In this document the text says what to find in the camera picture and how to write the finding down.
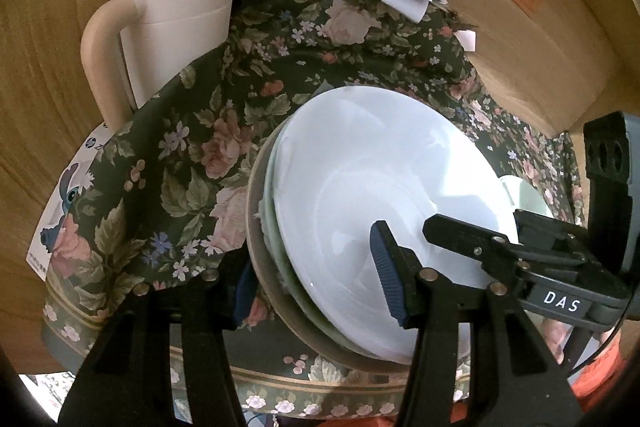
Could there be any cartoon printed card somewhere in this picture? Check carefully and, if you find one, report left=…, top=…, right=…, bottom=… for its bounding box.
left=24, top=121, right=119, bottom=284

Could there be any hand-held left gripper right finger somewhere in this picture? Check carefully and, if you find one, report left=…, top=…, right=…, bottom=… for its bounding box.
left=368, top=220, right=584, bottom=427

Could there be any beige jug with handle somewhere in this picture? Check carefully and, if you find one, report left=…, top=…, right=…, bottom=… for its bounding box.
left=80, top=0, right=239, bottom=128

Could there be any white plate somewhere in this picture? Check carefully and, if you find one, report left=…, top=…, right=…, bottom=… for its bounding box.
left=272, top=85, right=519, bottom=366

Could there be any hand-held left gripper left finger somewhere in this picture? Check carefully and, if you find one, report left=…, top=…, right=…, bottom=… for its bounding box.
left=59, top=253, right=259, bottom=427

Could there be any small white carton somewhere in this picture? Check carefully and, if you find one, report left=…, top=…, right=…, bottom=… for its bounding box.
left=456, top=29, right=479, bottom=53

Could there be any person's right hand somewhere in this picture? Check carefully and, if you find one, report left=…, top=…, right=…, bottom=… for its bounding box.
left=542, top=316, right=572, bottom=364

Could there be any floral tablecloth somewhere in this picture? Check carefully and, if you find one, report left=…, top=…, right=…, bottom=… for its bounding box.
left=42, top=0, right=587, bottom=424

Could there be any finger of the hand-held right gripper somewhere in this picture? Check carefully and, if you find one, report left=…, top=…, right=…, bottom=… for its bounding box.
left=512, top=209, right=592, bottom=259
left=422, top=213, right=527, bottom=281

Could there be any mint green bowl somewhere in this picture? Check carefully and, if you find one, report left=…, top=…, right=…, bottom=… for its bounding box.
left=498, top=175, right=555, bottom=221

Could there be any mint green plate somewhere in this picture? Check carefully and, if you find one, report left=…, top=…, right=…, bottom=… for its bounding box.
left=257, top=121, right=383, bottom=359

